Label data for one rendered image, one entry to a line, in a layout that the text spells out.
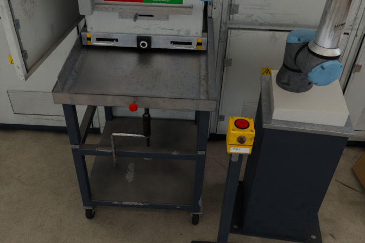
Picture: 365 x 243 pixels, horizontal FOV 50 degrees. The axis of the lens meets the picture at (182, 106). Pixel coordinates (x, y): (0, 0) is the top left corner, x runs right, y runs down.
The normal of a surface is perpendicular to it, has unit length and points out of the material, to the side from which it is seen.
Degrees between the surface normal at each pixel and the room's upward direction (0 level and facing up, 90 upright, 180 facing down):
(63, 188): 0
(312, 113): 90
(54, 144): 0
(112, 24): 90
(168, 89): 0
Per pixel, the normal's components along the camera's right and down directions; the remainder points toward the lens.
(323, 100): -0.02, -0.79
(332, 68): 0.24, 0.69
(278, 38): -0.04, 0.62
